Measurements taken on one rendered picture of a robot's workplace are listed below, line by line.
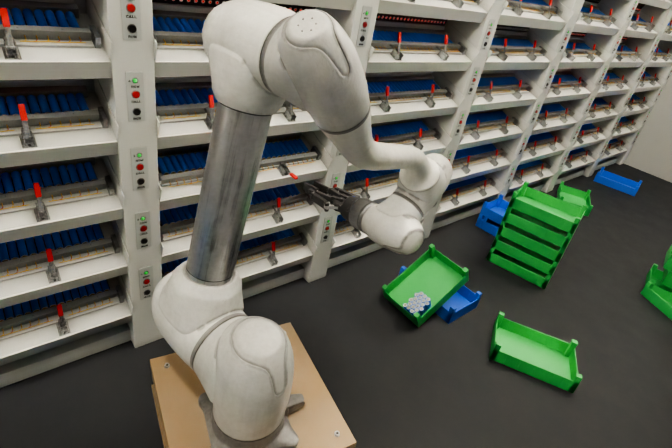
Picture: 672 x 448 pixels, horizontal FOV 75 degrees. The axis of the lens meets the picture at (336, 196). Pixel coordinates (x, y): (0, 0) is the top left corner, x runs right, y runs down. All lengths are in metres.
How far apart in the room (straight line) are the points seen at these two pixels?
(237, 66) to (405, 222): 0.56
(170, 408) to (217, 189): 0.52
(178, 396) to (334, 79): 0.80
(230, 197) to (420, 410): 1.02
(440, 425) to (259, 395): 0.81
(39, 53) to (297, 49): 0.66
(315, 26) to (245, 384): 0.62
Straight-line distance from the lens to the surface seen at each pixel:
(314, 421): 1.12
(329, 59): 0.63
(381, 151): 0.87
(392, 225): 1.08
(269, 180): 1.46
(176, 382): 1.16
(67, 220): 1.29
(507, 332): 1.99
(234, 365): 0.87
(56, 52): 1.16
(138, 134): 1.22
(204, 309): 0.95
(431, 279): 1.93
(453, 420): 1.60
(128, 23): 1.14
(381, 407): 1.55
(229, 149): 0.81
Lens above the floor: 1.22
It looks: 28 degrees down
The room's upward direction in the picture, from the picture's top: 11 degrees clockwise
